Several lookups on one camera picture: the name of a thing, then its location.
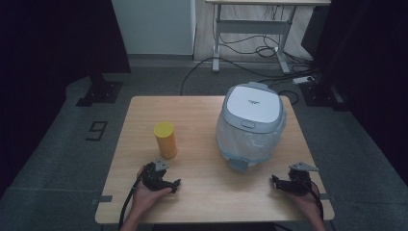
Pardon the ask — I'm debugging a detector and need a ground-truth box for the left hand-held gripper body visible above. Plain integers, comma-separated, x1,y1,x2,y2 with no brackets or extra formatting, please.
140,159,176,193

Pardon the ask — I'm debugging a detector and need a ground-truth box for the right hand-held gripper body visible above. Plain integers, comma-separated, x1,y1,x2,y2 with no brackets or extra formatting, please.
282,161,319,196

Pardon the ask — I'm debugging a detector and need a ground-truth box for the yellow cylindrical canister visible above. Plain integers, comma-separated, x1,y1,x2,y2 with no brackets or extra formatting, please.
153,120,178,161

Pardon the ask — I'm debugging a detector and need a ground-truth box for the grey and white trash can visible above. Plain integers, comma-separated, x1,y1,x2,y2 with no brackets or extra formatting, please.
215,81,288,172

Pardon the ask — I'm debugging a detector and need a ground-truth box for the person's left hand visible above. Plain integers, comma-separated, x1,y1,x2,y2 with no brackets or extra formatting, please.
131,165,173,216

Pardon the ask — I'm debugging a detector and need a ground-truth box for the person's right hand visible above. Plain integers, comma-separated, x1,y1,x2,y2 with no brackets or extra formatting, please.
284,182,322,221

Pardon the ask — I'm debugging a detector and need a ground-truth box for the black stand base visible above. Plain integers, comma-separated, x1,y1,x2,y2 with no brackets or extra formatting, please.
299,81,350,113
75,74,124,108

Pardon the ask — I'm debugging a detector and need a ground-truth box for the white power strip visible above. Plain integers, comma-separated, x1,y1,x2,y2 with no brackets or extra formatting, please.
292,75,318,86

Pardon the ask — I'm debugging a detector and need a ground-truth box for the black curtain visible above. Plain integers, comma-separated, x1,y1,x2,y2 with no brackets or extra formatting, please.
0,0,132,193
301,0,408,181

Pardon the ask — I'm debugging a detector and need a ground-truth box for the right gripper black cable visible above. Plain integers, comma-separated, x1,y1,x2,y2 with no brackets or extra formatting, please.
309,179,325,222

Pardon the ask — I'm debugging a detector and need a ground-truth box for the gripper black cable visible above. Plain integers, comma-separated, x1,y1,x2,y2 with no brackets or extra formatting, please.
309,179,325,222
117,171,146,231

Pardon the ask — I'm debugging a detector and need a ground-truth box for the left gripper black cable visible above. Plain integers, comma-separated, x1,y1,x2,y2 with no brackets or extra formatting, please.
117,171,146,231

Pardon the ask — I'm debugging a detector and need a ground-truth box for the long black floor cable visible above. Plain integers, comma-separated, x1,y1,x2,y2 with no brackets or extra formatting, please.
179,57,292,96

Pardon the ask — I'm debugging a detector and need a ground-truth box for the bundle of black cables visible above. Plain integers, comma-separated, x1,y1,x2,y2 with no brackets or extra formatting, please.
219,4,317,85

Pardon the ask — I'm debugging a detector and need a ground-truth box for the white metal frame desk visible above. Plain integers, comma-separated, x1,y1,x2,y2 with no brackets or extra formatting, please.
205,0,331,75

